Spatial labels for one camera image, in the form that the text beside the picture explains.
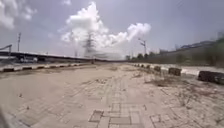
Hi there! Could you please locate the lattice electricity pylon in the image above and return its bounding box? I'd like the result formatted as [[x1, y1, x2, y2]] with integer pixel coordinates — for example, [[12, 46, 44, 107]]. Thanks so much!
[[83, 31, 97, 60]]

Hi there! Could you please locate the street lamp pole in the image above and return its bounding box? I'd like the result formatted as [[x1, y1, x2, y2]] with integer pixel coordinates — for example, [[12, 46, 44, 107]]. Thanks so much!
[[138, 37, 148, 56]]

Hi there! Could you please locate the grey brick paved path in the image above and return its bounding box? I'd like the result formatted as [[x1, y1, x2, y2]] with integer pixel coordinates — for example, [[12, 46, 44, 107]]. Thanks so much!
[[0, 62, 224, 128]]

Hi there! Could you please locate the grey asphalt road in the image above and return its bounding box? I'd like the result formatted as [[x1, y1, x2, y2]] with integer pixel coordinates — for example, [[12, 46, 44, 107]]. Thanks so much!
[[0, 58, 94, 68]]

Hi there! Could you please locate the black and white striped kerb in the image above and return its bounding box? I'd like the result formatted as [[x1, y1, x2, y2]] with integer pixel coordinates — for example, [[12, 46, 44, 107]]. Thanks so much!
[[128, 62, 224, 85], [0, 61, 96, 73]]

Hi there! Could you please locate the elevated road bridge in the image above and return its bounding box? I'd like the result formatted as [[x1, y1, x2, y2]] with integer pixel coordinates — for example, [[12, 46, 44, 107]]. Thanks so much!
[[0, 44, 111, 63]]

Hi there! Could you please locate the pale grey road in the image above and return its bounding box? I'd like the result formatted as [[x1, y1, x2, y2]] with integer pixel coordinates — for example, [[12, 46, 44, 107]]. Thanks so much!
[[156, 63, 224, 76]]

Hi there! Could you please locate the vehicle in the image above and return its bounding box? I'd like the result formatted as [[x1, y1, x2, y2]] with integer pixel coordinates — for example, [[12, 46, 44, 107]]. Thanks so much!
[[19, 56, 38, 64]]

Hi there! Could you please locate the thin pole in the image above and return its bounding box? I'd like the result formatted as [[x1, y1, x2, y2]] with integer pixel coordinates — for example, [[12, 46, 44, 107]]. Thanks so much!
[[16, 31, 22, 53]]

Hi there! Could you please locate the overgrown embankment wall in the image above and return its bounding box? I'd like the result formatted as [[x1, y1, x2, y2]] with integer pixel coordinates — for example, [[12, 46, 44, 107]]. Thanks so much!
[[125, 31, 224, 67]]

